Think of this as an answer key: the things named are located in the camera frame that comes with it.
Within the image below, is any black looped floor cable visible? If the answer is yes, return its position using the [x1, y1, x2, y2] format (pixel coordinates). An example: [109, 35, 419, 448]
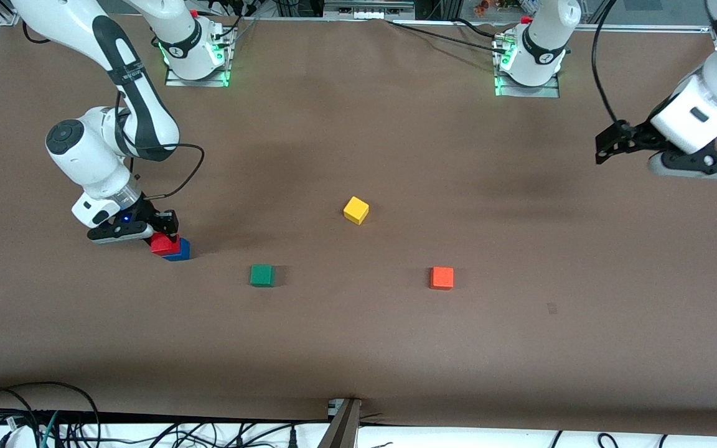
[0, 381, 101, 448]

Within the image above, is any red cube block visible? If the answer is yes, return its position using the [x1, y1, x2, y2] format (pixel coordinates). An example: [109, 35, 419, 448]
[150, 231, 181, 256]

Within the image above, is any yellow cube block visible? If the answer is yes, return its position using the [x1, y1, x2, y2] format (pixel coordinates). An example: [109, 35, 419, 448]
[343, 196, 370, 225]

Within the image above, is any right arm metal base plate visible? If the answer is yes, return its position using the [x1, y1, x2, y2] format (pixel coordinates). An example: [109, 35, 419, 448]
[164, 24, 235, 88]

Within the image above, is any blue cube block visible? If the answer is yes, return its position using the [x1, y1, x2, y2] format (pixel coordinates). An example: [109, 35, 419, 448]
[162, 238, 191, 262]

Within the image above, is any orange cube block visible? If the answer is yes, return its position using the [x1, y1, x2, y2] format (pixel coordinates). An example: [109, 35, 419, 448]
[429, 266, 455, 291]

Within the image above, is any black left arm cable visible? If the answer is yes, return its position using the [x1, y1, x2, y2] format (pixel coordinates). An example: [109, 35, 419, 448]
[591, 0, 628, 126]

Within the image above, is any grey camera mount bar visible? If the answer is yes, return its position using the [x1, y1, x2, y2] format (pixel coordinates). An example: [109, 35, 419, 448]
[318, 398, 363, 448]

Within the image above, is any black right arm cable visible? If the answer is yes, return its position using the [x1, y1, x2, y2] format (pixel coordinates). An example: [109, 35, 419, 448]
[115, 90, 205, 201]

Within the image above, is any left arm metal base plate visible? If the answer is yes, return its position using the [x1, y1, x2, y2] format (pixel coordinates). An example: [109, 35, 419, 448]
[494, 34, 561, 98]

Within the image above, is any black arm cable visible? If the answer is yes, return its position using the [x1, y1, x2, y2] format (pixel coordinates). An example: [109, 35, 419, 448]
[591, 0, 628, 126]
[115, 90, 205, 201]

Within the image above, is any long black base cable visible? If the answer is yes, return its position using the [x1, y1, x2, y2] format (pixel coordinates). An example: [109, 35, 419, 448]
[388, 21, 508, 52]

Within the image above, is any teal cable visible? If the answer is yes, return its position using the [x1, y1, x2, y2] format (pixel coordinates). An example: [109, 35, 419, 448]
[40, 411, 61, 448]

